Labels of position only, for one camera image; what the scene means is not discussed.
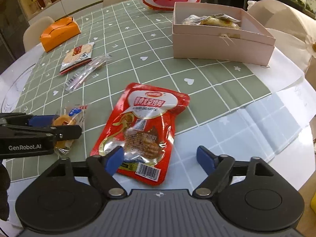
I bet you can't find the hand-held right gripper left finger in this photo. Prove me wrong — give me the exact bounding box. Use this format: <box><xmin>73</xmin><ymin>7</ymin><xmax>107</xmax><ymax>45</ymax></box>
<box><xmin>41</xmin><ymin>146</ymin><xmax>126</xmax><ymax>197</ymax></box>

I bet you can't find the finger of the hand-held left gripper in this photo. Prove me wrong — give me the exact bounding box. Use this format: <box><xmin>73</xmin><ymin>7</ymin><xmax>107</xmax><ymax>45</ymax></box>
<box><xmin>0</xmin><ymin>113</ymin><xmax>60</xmax><ymax>127</ymax></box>
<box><xmin>0</xmin><ymin>125</ymin><xmax>82</xmax><ymax>141</ymax></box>

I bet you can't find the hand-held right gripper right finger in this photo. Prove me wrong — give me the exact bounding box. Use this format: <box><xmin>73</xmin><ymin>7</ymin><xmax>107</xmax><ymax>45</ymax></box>
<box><xmin>192</xmin><ymin>146</ymin><xmax>274</xmax><ymax>197</ymax></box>

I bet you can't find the brown bun clear packet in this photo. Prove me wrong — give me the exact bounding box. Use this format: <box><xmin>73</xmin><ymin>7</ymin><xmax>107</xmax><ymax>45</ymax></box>
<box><xmin>52</xmin><ymin>105</ymin><xmax>86</xmax><ymax>156</ymax></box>

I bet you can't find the red snack packet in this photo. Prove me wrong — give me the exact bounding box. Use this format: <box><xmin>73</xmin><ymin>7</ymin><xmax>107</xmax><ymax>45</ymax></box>
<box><xmin>89</xmin><ymin>83</ymin><xmax>190</xmax><ymax>186</ymax></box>

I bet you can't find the pink cardboard box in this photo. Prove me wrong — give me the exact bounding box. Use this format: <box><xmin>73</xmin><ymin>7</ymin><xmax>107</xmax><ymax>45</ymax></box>
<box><xmin>172</xmin><ymin>2</ymin><xmax>276</xmax><ymax>65</ymax></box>

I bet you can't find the yellow rice bar packet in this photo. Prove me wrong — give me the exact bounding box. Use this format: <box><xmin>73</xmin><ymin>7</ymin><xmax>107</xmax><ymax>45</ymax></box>
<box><xmin>182</xmin><ymin>13</ymin><xmax>241</xmax><ymax>30</ymax></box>

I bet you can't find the clear barcode snack packet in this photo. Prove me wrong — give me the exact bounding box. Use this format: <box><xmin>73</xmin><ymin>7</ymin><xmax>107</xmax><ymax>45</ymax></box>
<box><xmin>65</xmin><ymin>54</ymin><xmax>111</xmax><ymax>92</ymax></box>

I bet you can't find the white rice cracker packet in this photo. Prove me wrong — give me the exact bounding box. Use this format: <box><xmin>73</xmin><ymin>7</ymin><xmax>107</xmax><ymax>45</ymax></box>
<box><xmin>59</xmin><ymin>42</ymin><xmax>95</xmax><ymax>74</ymax></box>

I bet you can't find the orange tissue box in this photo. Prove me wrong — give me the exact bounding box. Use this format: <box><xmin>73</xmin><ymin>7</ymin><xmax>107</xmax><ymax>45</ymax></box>
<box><xmin>40</xmin><ymin>16</ymin><xmax>81</xmax><ymax>53</ymax></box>

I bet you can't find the yellow object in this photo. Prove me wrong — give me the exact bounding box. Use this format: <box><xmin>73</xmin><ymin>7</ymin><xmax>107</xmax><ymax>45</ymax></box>
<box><xmin>305</xmin><ymin>197</ymin><xmax>316</xmax><ymax>237</ymax></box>

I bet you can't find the green checked tablecloth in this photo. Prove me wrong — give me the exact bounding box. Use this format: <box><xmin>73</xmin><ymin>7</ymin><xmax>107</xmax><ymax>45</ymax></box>
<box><xmin>5</xmin><ymin>0</ymin><xmax>272</xmax><ymax>181</ymax></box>

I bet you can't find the white cabinet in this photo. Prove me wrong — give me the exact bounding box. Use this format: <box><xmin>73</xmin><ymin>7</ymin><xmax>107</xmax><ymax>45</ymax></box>
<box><xmin>26</xmin><ymin>0</ymin><xmax>145</xmax><ymax>24</ymax></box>

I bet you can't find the white paper sheet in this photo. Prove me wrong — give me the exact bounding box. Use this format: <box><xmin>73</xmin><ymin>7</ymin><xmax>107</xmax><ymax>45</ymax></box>
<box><xmin>268</xmin><ymin>28</ymin><xmax>308</xmax><ymax>94</ymax></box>

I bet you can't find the beige box lid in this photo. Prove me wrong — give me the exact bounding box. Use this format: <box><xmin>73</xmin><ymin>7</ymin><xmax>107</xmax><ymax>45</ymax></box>
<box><xmin>247</xmin><ymin>0</ymin><xmax>316</xmax><ymax>57</ymax></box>

